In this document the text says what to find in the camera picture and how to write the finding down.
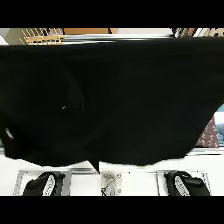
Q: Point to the wooden clothes hangers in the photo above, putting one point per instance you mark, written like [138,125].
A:
[43,36]

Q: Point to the silver frame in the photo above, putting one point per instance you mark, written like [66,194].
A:
[112,182]

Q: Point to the black garment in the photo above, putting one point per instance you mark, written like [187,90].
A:
[113,100]

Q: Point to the patterned dark red garment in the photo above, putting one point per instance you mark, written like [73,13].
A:
[209,134]

